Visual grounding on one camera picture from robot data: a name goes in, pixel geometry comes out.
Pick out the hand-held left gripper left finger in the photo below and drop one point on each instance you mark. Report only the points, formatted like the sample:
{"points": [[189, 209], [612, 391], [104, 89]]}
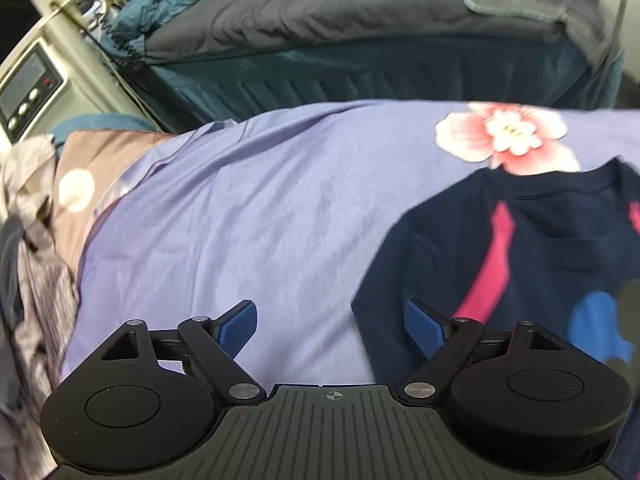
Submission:
{"points": [[238, 327]]}

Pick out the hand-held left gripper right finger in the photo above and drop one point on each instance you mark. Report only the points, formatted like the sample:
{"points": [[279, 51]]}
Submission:
{"points": [[425, 329]]}

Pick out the navy cartoon print shirt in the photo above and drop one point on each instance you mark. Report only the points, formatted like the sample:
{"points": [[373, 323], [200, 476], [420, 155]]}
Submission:
{"points": [[540, 225]]}

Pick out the pile of grey clothes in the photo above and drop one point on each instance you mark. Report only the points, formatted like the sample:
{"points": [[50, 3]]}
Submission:
{"points": [[35, 280]]}

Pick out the purple floral bedsheet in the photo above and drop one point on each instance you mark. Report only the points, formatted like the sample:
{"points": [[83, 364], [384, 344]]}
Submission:
{"points": [[240, 210]]}

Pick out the brown dotted pillow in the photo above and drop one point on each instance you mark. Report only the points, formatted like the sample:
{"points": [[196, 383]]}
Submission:
{"points": [[112, 155]]}

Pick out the white machine with display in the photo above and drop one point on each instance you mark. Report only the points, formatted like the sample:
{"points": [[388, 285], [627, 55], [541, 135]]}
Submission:
{"points": [[30, 76]]}

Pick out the blue quilted duvet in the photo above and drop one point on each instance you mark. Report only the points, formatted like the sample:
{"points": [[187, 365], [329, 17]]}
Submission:
{"points": [[165, 0]]}

